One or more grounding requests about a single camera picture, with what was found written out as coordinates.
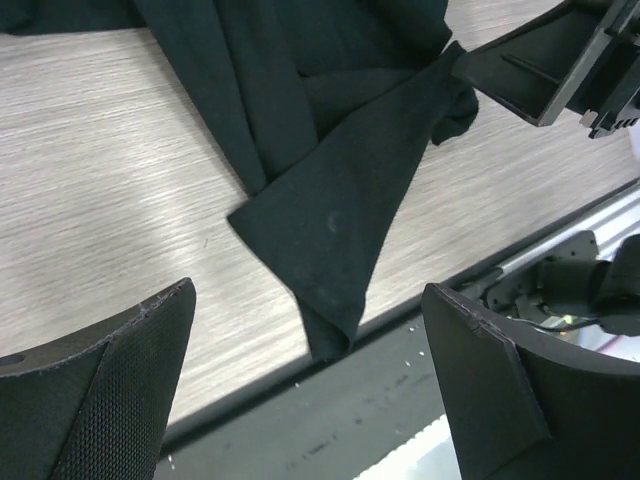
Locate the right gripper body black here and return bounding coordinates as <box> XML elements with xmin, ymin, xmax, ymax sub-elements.
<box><xmin>549</xmin><ymin>1</ymin><xmax>639</xmax><ymax>139</ymax></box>

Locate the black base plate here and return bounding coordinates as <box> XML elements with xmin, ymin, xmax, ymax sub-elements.
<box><xmin>155</xmin><ymin>315</ymin><xmax>443</xmax><ymax>479</ymax></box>

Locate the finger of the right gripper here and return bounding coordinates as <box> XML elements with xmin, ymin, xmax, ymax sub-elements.
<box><xmin>453</xmin><ymin>1</ymin><xmax>612</xmax><ymax>127</ymax></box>

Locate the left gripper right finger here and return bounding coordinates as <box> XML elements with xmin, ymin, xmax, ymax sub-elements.
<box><xmin>422</xmin><ymin>284</ymin><xmax>639</xmax><ymax>479</ymax></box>

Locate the aluminium rail front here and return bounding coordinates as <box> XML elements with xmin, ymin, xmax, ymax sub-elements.
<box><xmin>349</xmin><ymin>177</ymin><xmax>640</xmax><ymax>346</ymax></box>

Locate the black t shirt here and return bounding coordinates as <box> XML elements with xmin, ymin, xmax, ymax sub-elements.
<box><xmin>1</xmin><ymin>1</ymin><xmax>478</xmax><ymax>360</ymax></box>

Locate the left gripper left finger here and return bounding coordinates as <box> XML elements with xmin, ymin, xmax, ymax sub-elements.
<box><xmin>1</xmin><ymin>278</ymin><xmax>196</xmax><ymax>479</ymax></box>

